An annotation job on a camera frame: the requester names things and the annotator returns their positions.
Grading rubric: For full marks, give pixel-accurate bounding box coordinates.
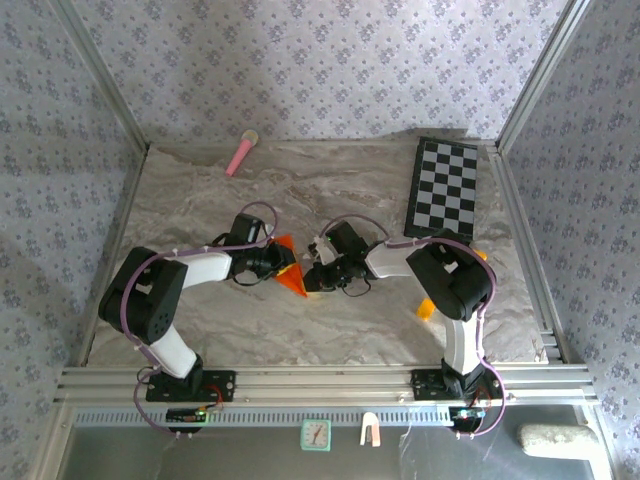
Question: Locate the slotted grey cable duct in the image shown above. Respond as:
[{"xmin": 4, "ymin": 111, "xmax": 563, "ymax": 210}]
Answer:
[{"xmin": 72, "ymin": 403, "xmax": 454, "ymax": 429}]

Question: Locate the aluminium table side rail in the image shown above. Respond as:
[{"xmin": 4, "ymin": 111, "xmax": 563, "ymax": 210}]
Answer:
[
  {"xmin": 487, "ymin": 147, "xmax": 571, "ymax": 364},
  {"xmin": 74, "ymin": 144, "xmax": 151, "ymax": 366}
]

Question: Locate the white plastic hook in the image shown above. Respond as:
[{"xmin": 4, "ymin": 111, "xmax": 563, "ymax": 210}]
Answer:
[{"xmin": 359, "ymin": 412, "xmax": 382, "ymax": 447}]

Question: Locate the thin black left gripper cable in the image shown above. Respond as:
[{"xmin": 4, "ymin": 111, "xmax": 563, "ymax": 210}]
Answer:
[{"xmin": 230, "ymin": 272, "xmax": 274, "ymax": 287}]

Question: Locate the aluminium frame post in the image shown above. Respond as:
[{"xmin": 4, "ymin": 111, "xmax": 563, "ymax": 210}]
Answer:
[
  {"xmin": 47, "ymin": 0, "xmax": 151, "ymax": 151},
  {"xmin": 494, "ymin": 0, "xmax": 599, "ymax": 151}
]

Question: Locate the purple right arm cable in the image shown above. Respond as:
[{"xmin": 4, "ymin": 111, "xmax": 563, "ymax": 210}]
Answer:
[{"xmin": 319, "ymin": 214, "xmax": 507, "ymax": 441}]

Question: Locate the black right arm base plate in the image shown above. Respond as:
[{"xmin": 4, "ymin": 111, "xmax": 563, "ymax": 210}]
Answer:
[{"xmin": 410, "ymin": 368, "xmax": 504, "ymax": 401}]

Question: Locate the black and grey chessboard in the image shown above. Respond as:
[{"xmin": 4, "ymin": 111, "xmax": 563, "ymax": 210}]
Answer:
[{"xmin": 403, "ymin": 136, "xmax": 480, "ymax": 240}]

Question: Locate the pink toy microphone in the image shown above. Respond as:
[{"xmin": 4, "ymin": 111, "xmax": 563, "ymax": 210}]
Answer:
[{"xmin": 224, "ymin": 128, "xmax": 261, "ymax": 178}]

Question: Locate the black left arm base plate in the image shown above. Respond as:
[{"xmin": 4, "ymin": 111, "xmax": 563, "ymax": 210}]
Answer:
[{"xmin": 145, "ymin": 368, "xmax": 237, "ymax": 404}]

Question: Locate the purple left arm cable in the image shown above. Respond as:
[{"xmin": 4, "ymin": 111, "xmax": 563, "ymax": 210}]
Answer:
[{"xmin": 121, "ymin": 201, "xmax": 279, "ymax": 441}]

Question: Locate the aluminium frame cross rail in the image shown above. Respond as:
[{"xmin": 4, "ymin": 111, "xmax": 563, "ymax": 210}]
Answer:
[{"xmin": 53, "ymin": 364, "xmax": 599, "ymax": 405}]

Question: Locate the small teal square clock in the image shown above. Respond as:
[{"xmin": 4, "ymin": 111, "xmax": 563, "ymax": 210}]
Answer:
[{"xmin": 299, "ymin": 418, "xmax": 332, "ymax": 454}]

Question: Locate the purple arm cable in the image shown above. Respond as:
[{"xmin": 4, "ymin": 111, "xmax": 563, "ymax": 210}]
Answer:
[
  {"xmin": 319, "ymin": 214, "xmax": 507, "ymax": 441},
  {"xmin": 121, "ymin": 201, "xmax": 279, "ymax": 441}
]

